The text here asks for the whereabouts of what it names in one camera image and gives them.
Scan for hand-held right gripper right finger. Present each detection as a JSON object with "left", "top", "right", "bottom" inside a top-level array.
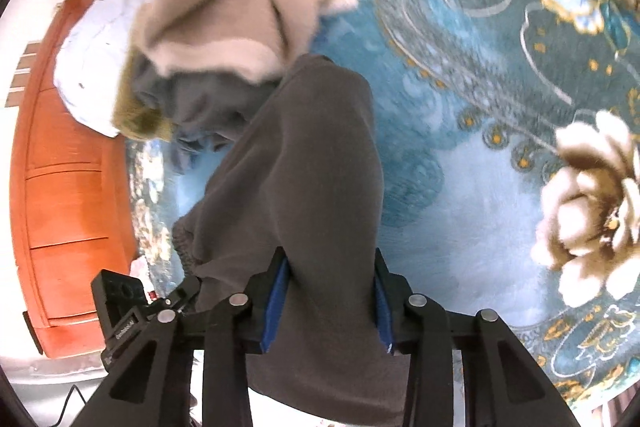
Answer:
[{"left": 374, "top": 248, "right": 572, "bottom": 427}]

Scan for olive green cloth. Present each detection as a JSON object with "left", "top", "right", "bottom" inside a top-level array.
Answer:
[{"left": 112, "top": 49, "right": 175, "bottom": 144}]

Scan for beige fuzzy sweater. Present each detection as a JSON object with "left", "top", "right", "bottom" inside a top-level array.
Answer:
[{"left": 127, "top": 0, "right": 373, "bottom": 84}]

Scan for white pillow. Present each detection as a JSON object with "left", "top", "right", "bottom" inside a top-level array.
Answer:
[{"left": 52, "top": 0, "right": 311, "bottom": 138}]

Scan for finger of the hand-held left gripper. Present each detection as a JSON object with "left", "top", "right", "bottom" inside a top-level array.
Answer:
[{"left": 149, "top": 275, "right": 202, "bottom": 319}]

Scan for orange wooden cabinet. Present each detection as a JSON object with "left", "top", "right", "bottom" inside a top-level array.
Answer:
[{"left": 10, "top": 0, "right": 142, "bottom": 359}]

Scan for blue floral blanket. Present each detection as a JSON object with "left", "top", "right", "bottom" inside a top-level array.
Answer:
[{"left": 124, "top": 0, "right": 640, "bottom": 410}]

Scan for black cable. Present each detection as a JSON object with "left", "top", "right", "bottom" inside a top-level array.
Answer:
[{"left": 52, "top": 384, "right": 94, "bottom": 427}]

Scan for blue-grey garment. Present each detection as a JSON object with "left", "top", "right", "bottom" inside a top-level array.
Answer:
[{"left": 132, "top": 56, "right": 282, "bottom": 174}]

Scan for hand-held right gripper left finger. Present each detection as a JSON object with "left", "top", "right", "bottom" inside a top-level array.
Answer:
[{"left": 75, "top": 247, "right": 291, "bottom": 427}]

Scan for dark grey pants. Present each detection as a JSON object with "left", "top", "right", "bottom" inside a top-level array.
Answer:
[{"left": 171, "top": 54, "right": 417, "bottom": 424}]

